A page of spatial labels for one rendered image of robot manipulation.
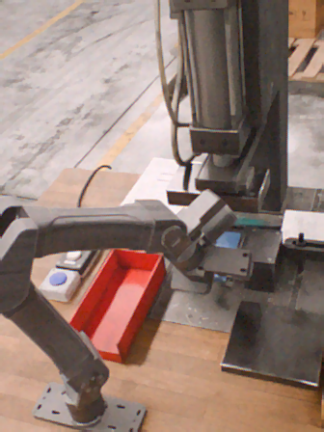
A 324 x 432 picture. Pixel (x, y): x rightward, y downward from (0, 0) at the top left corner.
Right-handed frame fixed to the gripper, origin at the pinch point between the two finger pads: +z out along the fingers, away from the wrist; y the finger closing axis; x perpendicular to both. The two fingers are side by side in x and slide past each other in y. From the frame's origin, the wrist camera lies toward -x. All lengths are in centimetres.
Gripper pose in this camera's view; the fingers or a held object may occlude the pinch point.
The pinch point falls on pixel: (203, 275)
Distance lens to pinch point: 104.8
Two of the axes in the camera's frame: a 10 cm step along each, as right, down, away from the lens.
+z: 2.8, 3.3, 9.0
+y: 2.1, -9.4, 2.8
